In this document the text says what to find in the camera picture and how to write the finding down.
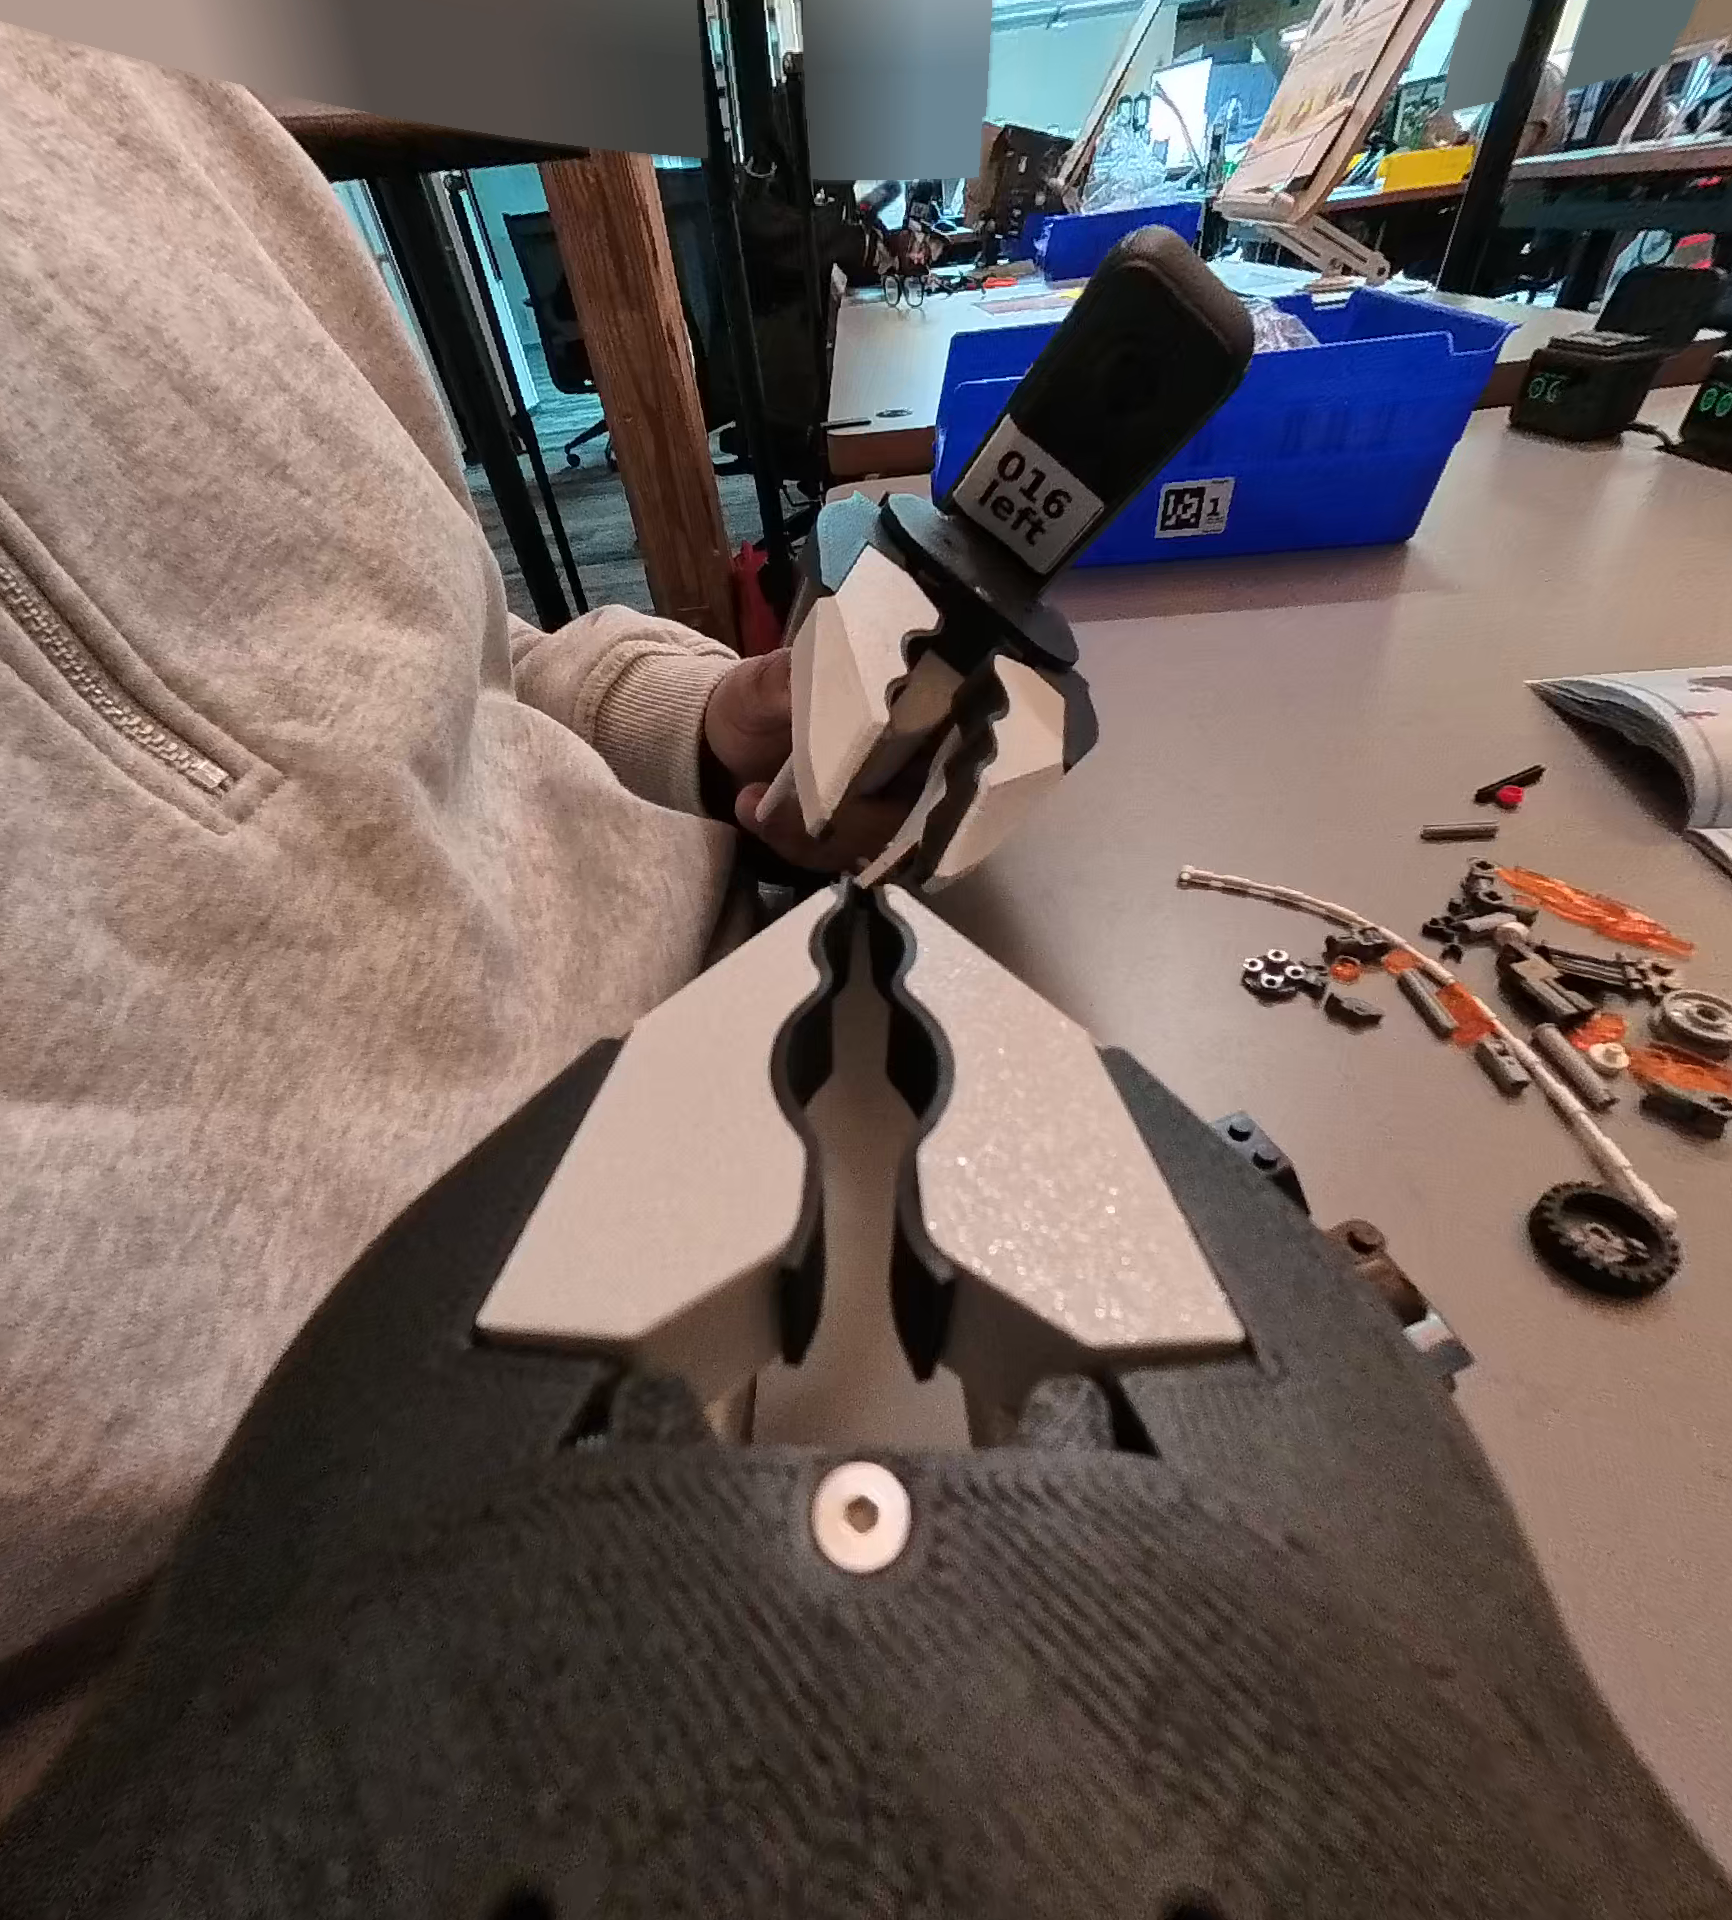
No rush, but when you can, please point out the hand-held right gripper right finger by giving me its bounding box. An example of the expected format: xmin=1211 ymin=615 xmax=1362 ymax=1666
xmin=863 ymin=881 xmax=1251 ymax=1454

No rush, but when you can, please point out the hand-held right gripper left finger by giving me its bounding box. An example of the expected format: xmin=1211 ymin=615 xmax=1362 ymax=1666
xmin=472 ymin=881 xmax=861 ymax=1439

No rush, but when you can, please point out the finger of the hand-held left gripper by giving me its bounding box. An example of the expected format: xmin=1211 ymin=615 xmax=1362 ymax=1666
xmin=789 ymin=558 xmax=962 ymax=884
xmin=879 ymin=656 xmax=1071 ymax=894

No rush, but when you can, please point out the black and red lego build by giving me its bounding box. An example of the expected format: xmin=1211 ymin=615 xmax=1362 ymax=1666
xmin=1204 ymin=1110 xmax=1478 ymax=1381

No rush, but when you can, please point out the person's left forearm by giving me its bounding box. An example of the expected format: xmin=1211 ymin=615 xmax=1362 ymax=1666
xmin=498 ymin=603 xmax=745 ymax=842

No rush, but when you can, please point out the small spoked lego wheel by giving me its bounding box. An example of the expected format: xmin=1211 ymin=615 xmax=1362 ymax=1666
xmin=1527 ymin=1180 xmax=1683 ymax=1302

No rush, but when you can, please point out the pile of small lego pieces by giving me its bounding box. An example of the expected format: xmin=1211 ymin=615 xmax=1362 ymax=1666
xmin=1322 ymin=857 xmax=1732 ymax=1142

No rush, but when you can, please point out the large orange lego flame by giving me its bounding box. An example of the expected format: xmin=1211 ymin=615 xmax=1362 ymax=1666
xmin=1496 ymin=863 xmax=1697 ymax=957

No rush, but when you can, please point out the person's left hand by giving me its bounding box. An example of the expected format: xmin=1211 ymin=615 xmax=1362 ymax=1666
xmin=700 ymin=651 xmax=886 ymax=876

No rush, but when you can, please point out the small blue plastic bin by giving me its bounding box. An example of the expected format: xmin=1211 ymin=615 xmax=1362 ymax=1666
xmin=1022 ymin=201 xmax=1206 ymax=284

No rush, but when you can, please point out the large blue plastic bin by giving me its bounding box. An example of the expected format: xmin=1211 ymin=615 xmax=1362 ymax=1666
xmin=931 ymin=284 xmax=1520 ymax=572

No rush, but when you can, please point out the tilted wooden board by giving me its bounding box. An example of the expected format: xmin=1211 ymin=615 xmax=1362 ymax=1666
xmin=1211 ymin=0 xmax=1455 ymax=228

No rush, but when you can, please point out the black metal stand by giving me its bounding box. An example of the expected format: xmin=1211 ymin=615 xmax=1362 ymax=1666
xmin=698 ymin=0 xmax=830 ymax=572

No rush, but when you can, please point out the black pole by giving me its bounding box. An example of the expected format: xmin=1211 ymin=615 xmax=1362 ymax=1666
xmin=1436 ymin=0 xmax=1575 ymax=294

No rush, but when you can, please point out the black office chair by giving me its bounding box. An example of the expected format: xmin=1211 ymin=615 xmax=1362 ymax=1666
xmin=503 ymin=209 xmax=620 ymax=467

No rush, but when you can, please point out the wooden post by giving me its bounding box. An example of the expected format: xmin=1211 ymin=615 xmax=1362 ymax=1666
xmin=536 ymin=150 xmax=740 ymax=647

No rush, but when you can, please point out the white lego chain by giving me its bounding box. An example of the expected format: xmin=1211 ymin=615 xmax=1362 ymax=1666
xmin=1179 ymin=863 xmax=1678 ymax=1235

